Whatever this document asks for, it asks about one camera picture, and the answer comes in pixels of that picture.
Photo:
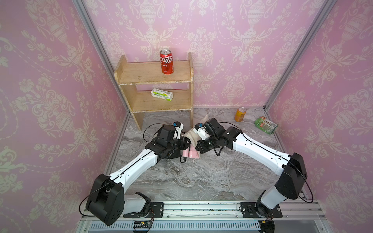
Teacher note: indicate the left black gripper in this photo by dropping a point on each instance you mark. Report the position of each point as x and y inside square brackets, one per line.
[184, 142]

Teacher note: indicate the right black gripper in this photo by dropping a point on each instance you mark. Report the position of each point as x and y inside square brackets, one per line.
[202, 149]

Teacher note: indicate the black drawstring pouch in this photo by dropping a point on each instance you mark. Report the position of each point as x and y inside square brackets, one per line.
[167, 145]

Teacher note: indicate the pink hair dryer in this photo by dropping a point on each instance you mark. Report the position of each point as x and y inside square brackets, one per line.
[188, 153]

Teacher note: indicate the beige pouch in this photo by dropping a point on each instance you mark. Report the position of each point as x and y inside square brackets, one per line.
[194, 138]

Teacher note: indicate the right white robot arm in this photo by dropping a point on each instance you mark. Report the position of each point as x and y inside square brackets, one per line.
[290, 168]

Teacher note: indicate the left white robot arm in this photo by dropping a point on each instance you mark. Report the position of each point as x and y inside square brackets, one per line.
[107, 199]

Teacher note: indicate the orange drink can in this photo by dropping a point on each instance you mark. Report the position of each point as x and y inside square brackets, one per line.
[240, 113]

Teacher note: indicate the green snack packet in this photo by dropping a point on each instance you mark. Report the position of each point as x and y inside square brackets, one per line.
[265, 125]

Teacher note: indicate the white green small box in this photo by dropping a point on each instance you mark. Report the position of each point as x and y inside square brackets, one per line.
[162, 94]

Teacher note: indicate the red cola can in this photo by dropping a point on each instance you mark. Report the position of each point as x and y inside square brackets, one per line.
[166, 61]

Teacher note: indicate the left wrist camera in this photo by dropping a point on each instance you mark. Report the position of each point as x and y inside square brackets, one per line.
[178, 127]

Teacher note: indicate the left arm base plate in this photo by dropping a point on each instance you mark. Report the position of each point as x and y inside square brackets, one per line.
[152, 209]

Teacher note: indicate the aluminium front rail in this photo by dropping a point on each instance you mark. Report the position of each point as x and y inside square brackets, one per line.
[215, 217]

